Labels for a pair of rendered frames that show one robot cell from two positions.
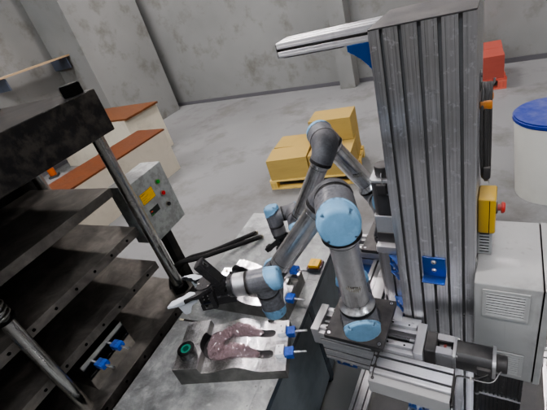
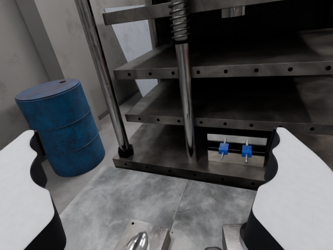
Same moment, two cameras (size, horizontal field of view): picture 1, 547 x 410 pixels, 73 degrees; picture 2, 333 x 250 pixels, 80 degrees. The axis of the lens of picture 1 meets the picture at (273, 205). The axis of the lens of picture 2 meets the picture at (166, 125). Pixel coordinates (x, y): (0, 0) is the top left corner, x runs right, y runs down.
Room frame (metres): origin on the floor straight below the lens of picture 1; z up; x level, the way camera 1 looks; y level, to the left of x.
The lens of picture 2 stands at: (0.94, 0.28, 1.51)
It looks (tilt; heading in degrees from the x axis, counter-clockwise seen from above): 30 degrees down; 82
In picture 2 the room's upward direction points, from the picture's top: 9 degrees counter-clockwise
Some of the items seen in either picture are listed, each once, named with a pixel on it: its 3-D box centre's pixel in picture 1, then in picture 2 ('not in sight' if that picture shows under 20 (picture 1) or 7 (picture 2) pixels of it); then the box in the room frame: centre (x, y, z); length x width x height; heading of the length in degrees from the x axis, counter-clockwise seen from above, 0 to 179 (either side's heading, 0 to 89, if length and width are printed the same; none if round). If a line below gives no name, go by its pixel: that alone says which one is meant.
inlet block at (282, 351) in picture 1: (291, 352); not in sight; (1.06, 0.12, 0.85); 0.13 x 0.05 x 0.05; 74
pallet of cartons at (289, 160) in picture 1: (313, 148); not in sight; (4.19, -0.68, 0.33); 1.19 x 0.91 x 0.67; 52
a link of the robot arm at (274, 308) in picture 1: (272, 298); not in sight; (0.91, 0.10, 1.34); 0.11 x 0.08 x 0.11; 169
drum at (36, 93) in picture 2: not in sight; (66, 127); (0.09, 2.55, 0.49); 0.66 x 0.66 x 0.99
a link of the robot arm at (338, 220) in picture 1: (349, 270); not in sight; (0.84, -0.16, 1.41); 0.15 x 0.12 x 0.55; 169
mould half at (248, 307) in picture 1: (251, 286); not in sight; (1.53, 0.25, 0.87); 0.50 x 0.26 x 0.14; 57
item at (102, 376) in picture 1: (77, 345); (238, 124); (1.50, 1.22, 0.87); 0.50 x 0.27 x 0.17; 57
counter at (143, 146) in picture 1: (113, 181); not in sight; (5.26, 2.13, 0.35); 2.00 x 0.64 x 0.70; 142
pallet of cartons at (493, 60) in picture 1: (454, 70); not in sight; (5.55, -3.32, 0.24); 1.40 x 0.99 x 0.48; 53
